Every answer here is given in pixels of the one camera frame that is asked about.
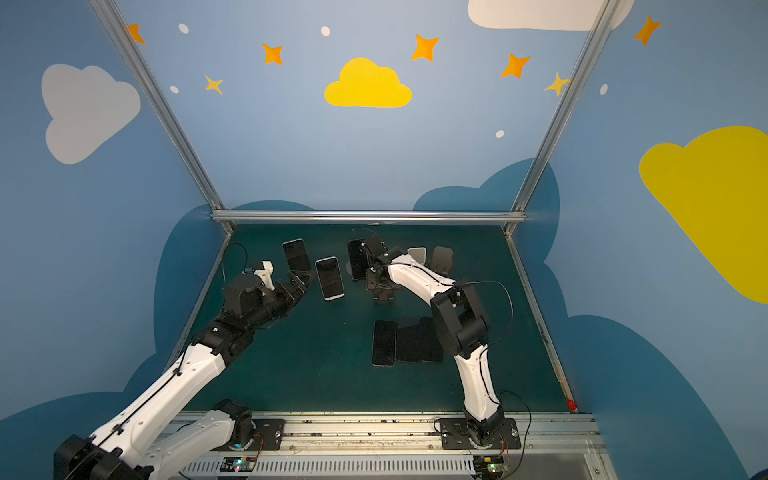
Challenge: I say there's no horizontal aluminium back bar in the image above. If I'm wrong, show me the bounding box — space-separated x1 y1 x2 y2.
211 210 526 224

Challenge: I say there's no white-edged phone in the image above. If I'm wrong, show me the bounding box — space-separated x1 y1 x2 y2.
315 256 345 301

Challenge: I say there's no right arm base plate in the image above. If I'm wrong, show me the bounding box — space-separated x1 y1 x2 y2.
433 417 522 450

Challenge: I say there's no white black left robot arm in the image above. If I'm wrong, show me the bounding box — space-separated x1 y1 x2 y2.
53 261 313 479

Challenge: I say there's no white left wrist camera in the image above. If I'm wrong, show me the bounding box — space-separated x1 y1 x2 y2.
252 260 274 290

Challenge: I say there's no circuit board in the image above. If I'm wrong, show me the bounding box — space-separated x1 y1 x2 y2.
219 457 257 473
472 456 510 480

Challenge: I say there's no left circuit board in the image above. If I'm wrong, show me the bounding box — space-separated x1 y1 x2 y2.
219 457 257 473

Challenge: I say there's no black phone stand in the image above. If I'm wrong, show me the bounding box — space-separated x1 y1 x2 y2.
373 288 396 304

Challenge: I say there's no round wooden phone stand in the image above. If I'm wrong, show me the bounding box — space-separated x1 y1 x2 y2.
428 246 454 277

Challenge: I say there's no white phone stand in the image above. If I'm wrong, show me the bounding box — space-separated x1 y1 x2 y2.
407 247 427 265

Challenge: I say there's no purple phone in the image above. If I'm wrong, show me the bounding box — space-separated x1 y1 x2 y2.
371 320 397 367

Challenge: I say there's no aluminium rail front frame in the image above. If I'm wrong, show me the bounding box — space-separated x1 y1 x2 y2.
157 411 617 479

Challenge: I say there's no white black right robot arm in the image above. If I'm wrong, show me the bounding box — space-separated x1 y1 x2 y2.
347 235 505 448

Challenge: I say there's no right circuit board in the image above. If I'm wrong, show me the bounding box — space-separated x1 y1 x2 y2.
472 456 510 480

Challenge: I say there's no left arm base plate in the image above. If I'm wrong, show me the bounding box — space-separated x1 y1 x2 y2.
225 418 285 452

